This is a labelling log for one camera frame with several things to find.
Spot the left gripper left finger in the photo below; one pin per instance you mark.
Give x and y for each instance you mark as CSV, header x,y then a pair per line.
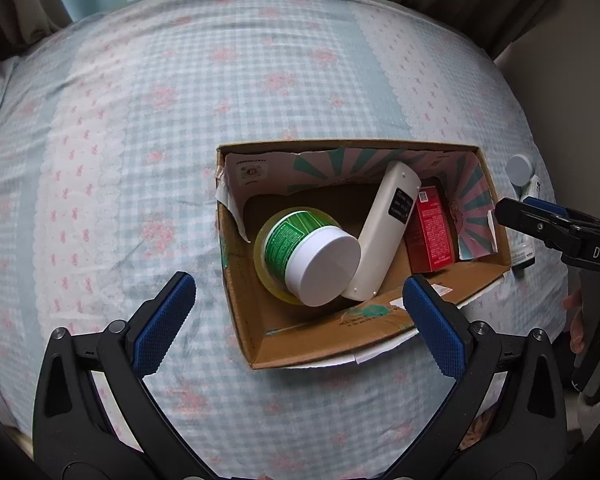
x,y
94,418

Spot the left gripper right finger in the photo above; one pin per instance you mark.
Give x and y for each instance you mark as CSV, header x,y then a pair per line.
x,y
505,416

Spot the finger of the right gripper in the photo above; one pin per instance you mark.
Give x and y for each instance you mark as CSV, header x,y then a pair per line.
x,y
553,231
546,206

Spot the white remote control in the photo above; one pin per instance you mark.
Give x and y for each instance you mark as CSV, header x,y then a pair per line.
x,y
383,230

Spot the green jar with white lid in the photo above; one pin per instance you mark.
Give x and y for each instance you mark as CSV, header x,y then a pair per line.
x,y
315,260

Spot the person's right hand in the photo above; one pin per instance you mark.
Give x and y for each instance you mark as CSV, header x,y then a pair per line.
x,y
573,304

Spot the red carton box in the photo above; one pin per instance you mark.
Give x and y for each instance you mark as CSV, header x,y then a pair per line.
x,y
428,236

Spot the cardboard box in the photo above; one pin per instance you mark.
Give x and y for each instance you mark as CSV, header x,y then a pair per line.
x,y
339,178

